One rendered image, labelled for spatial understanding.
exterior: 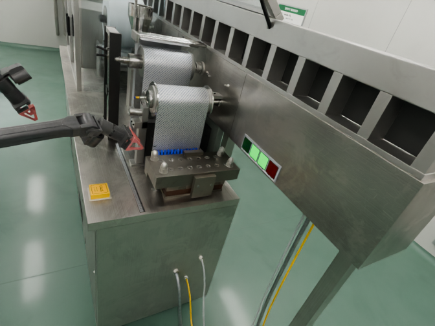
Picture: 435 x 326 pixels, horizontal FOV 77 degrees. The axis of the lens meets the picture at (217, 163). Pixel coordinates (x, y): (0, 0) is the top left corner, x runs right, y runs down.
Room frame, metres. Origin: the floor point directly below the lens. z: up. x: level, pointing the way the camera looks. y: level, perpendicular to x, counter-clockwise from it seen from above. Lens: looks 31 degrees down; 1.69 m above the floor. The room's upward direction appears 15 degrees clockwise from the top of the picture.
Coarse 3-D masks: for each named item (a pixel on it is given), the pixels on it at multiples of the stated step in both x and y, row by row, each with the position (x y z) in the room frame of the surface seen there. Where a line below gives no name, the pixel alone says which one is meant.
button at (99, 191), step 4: (92, 184) 0.85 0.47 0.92; (96, 184) 0.85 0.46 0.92; (100, 184) 0.86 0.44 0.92; (104, 184) 0.87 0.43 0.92; (92, 188) 0.83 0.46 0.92; (96, 188) 0.83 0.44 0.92; (100, 188) 0.84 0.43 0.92; (104, 188) 0.84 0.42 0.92; (108, 188) 0.85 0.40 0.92; (92, 192) 0.80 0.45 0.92; (96, 192) 0.81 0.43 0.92; (100, 192) 0.82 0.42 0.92; (104, 192) 0.82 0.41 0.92; (108, 192) 0.83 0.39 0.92; (92, 196) 0.79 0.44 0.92; (96, 196) 0.80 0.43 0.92; (100, 196) 0.81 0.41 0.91; (104, 196) 0.81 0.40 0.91; (108, 196) 0.82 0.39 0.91
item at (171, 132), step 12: (156, 120) 1.05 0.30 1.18; (168, 120) 1.08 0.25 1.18; (180, 120) 1.11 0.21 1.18; (192, 120) 1.15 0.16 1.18; (204, 120) 1.18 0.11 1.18; (156, 132) 1.05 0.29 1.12; (168, 132) 1.09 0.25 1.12; (180, 132) 1.12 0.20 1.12; (192, 132) 1.15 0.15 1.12; (156, 144) 1.06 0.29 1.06; (168, 144) 1.09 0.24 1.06; (180, 144) 1.12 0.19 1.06; (192, 144) 1.16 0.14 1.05
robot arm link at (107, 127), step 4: (100, 120) 0.93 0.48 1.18; (104, 120) 0.93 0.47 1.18; (100, 124) 0.91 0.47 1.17; (104, 124) 0.92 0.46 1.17; (108, 124) 0.94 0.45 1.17; (112, 124) 0.95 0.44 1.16; (104, 128) 0.92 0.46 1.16; (108, 128) 0.93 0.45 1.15; (112, 128) 0.94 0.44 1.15; (104, 132) 0.92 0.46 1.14; (108, 132) 0.92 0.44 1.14; (100, 136) 0.93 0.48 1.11
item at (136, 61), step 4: (128, 56) 1.28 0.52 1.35; (132, 56) 1.26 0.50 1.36; (136, 56) 1.28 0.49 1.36; (140, 56) 1.29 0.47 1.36; (132, 60) 1.25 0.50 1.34; (136, 60) 1.27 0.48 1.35; (140, 60) 1.28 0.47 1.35; (128, 64) 1.27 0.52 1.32; (132, 64) 1.25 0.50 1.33; (136, 64) 1.26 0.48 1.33; (140, 64) 1.28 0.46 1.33; (136, 68) 1.28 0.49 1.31; (140, 68) 1.29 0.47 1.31
